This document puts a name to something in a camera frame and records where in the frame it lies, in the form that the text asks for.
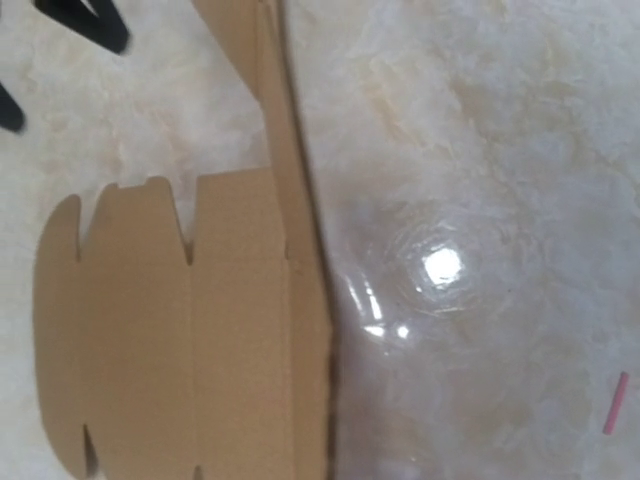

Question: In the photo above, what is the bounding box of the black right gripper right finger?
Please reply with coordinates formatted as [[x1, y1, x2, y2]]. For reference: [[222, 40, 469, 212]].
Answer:
[[34, 0, 130, 54]]

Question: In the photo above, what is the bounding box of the brown cardboard box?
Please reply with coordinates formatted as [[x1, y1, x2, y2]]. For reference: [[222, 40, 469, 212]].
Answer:
[[33, 1, 333, 479]]

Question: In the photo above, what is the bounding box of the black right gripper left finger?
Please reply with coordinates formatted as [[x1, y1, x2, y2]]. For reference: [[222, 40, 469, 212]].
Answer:
[[0, 84, 25, 133]]

